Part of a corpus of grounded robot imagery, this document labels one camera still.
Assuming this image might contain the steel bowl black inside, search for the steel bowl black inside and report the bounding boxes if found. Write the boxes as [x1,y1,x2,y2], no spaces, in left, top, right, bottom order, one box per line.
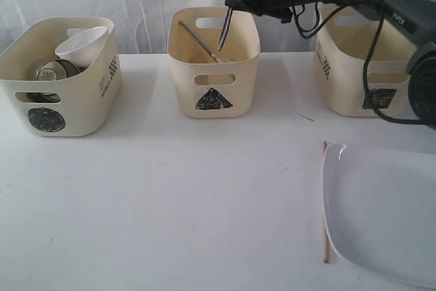
[27,58,83,103]

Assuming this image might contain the cream bin circle mark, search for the cream bin circle mark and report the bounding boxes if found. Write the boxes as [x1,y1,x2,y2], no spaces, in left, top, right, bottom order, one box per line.
[1,17,121,137]

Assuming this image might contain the white square plate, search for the white square plate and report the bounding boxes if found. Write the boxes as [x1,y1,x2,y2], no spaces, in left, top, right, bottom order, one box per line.
[323,143,435,289]

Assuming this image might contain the wooden chopstick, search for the wooden chopstick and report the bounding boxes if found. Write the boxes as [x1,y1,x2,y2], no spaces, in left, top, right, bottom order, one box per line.
[322,141,330,264]

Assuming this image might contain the small thin wire scrap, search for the small thin wire scrap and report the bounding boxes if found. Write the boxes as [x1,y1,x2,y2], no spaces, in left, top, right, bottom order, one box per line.
[298,113,314,122]

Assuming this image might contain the steel fork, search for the steel fork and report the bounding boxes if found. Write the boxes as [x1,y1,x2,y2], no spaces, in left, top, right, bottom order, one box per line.
[218,6,233,51]

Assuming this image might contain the cream bin triangle mark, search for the cream bin triangle mark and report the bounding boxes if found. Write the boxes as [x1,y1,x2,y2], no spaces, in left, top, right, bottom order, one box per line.
[168,7,260,119]

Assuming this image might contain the small steel cup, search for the small steel cup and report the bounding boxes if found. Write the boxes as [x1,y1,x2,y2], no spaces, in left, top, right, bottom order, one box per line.
[27,59,67,81]

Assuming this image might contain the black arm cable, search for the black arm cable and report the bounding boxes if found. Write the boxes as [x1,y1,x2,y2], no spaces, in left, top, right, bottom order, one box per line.
[289,0,423,125]

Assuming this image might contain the white plastic bowl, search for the white plastic bowl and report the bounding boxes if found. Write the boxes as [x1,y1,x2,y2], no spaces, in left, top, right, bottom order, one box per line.
[55,26,109,67]

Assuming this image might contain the steel table knife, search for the steel table knife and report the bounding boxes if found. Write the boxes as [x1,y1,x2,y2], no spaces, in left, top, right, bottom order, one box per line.
[178,20,223,63]

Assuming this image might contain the cream bin square mark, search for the cream bin square mark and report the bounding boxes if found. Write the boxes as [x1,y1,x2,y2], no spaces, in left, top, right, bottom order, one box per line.
[314,7,416,117]

